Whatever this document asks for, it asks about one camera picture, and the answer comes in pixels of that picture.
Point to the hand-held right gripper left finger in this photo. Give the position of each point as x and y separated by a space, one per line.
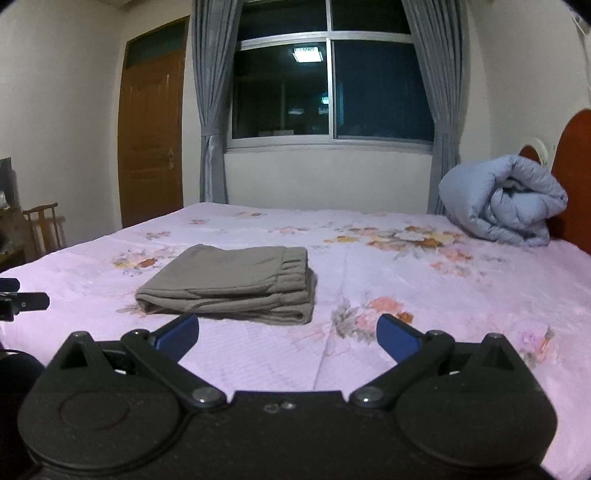
178 332

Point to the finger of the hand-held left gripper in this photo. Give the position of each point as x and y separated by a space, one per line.
8 285
32 301

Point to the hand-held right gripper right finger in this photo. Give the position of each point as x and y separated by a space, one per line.
395 337

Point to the grey-olive pants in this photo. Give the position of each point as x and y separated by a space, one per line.
231 277

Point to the dark wooden side table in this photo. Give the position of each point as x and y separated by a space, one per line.
11 240

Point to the pink floral bed sheet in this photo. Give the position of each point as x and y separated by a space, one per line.
378 277

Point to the wooden chair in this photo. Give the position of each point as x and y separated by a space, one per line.
44 226

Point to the light blue folded quilt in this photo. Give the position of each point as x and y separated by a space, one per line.
480 198

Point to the brown wooden door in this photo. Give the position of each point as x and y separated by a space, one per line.
147 138

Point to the grey curtain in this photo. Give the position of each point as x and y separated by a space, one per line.
212 92
443 92

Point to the sliding glass window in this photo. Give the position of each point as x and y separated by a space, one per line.
369 87

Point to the reddish-brown wooden headboard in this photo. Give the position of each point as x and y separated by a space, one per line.
577 157

